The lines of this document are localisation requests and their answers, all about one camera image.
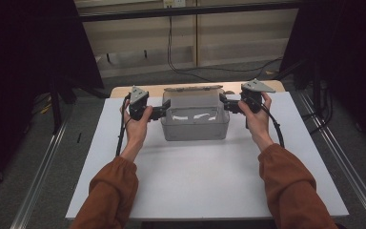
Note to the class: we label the black metal stand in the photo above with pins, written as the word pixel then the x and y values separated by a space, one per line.
pixel 57 105

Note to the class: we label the person's right hand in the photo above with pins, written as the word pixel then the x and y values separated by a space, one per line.
pixel 257 124

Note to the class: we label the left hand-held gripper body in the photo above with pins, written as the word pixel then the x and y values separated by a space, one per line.
pixel 138 103

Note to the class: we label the small wooden table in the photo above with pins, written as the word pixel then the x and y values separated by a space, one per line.
pixel 152 90

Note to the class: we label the metal floor rail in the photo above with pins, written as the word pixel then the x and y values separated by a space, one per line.
pixel 343 159
pixel 41 165

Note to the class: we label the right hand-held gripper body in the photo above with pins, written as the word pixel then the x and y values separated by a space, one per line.
pixel 252 93

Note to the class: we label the grey transparent storage box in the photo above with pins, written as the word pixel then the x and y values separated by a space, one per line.
pixel 195 127

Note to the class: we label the black curtain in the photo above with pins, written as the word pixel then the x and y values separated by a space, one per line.
pixel 346 47
pixel 22 63

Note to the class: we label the person's left hand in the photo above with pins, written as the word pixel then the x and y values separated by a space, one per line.
pixel 136 130

